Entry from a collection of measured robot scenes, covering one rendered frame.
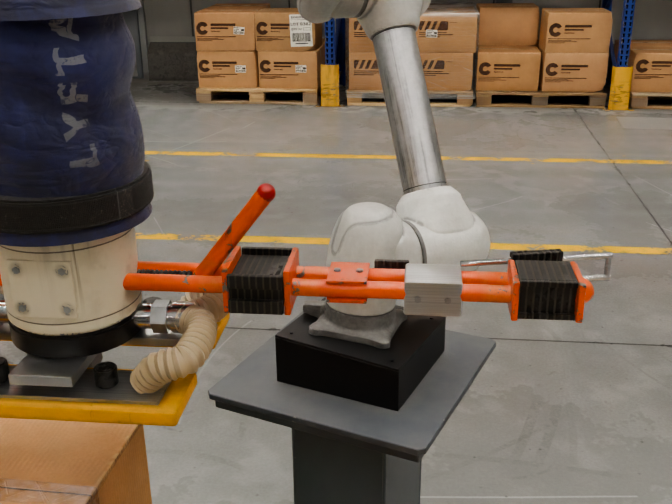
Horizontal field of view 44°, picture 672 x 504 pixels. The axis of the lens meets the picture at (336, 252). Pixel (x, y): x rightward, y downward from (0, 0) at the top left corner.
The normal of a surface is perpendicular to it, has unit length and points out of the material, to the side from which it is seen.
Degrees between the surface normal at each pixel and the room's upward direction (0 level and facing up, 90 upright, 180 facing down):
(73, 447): 0
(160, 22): 90
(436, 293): 90
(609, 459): 0
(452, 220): 59
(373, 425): 0
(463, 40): 89
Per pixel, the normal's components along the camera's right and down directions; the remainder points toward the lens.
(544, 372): -0.01, -0.93
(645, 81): -0.13, 0.39
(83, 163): 0.66, 0.23
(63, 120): 0.46, 0.03
